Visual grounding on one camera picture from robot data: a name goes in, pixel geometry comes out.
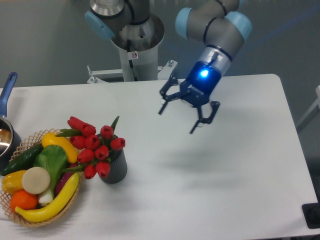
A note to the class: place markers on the beige round disc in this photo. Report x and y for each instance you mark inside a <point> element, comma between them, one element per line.
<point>35,180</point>

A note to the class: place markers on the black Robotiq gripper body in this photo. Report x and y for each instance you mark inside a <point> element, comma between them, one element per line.
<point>199,84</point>

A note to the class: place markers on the yellow squash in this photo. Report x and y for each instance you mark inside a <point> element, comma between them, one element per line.
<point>50,138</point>

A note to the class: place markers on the red tulip bouquet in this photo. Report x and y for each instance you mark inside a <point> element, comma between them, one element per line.
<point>84,137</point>

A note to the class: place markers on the green cucumber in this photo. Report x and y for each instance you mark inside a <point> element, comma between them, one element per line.
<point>23,161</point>

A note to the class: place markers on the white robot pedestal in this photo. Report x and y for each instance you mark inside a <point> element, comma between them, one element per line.
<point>137,35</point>

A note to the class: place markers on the blue handled saucepan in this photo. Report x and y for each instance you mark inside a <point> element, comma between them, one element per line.
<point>9,138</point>

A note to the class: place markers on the black device at table edge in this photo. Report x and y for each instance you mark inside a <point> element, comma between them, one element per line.
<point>311,212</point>

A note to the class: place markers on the white frame at right edge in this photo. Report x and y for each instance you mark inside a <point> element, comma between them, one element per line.
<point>310,113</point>

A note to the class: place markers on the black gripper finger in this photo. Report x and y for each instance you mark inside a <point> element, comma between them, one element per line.
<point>205,120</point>
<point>172,81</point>

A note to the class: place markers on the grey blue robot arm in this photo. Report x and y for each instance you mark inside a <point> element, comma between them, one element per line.
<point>217,24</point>

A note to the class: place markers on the yellow banana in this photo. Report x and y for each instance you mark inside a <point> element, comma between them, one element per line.
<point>60,202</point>

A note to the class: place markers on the purple eggplant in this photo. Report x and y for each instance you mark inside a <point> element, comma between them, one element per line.
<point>62,181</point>

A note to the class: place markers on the green bok choy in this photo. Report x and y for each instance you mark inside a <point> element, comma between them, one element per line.
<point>52,158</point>

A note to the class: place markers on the orange fruit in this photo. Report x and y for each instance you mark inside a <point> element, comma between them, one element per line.
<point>23,200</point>

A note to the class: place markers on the yellow bell pepper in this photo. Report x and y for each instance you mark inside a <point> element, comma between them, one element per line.
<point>12,182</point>

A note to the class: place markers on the dark grey ribbed vase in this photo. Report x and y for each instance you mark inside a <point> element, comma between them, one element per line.
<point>113,168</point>

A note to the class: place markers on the woven wicker basket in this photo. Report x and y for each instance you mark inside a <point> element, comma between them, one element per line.
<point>30,141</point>

